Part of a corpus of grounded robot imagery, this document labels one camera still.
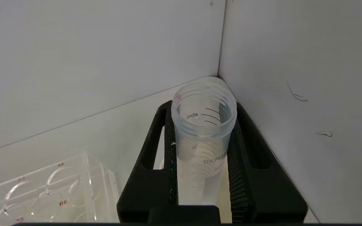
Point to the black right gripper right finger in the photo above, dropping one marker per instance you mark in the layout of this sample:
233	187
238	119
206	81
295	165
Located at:
262	188

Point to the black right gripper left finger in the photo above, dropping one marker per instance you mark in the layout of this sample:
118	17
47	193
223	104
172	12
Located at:
146	188

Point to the red pigment test tube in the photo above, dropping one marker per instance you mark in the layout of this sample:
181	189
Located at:
200	138

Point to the clear acrylic test tube rack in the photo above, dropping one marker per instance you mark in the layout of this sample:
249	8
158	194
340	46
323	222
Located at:
42	191

